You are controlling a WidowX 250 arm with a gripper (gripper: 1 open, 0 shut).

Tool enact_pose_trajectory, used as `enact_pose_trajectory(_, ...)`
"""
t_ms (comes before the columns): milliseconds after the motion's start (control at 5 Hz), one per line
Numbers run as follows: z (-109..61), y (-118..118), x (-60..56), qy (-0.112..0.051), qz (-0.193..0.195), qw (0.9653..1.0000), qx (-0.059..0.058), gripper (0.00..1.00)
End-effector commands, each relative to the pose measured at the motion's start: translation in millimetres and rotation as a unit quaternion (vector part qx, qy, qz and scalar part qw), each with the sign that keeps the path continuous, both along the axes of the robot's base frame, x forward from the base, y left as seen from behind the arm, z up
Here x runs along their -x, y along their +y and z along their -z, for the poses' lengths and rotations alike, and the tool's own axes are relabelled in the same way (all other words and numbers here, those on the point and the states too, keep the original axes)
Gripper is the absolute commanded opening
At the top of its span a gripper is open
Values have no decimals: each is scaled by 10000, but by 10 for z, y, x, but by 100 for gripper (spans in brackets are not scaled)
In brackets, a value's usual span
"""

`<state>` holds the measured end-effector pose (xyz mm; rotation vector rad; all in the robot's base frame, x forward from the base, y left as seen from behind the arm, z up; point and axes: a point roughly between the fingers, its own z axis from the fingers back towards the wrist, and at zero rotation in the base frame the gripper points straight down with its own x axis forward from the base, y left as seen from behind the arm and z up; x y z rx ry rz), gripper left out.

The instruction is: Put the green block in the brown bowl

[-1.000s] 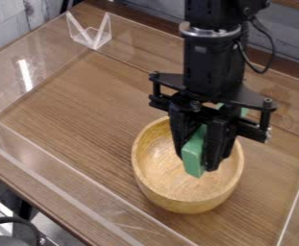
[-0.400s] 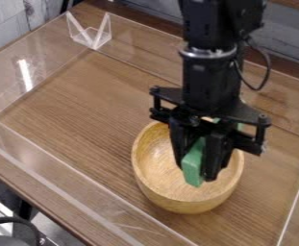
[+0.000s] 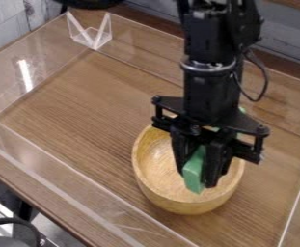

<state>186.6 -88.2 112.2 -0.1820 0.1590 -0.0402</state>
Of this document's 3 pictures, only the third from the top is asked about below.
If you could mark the green rectangular block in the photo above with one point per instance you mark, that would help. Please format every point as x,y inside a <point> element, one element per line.
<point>192,170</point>

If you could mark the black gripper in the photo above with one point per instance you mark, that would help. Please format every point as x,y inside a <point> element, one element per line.
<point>204,120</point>

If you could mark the clear acrylic tray enclosure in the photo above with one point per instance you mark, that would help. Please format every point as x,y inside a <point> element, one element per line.
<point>73,106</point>

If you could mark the brown wooden bowl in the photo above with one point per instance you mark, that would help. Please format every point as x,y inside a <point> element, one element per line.
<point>163,185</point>

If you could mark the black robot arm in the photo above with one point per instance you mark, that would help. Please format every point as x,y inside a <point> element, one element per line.
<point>220,30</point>

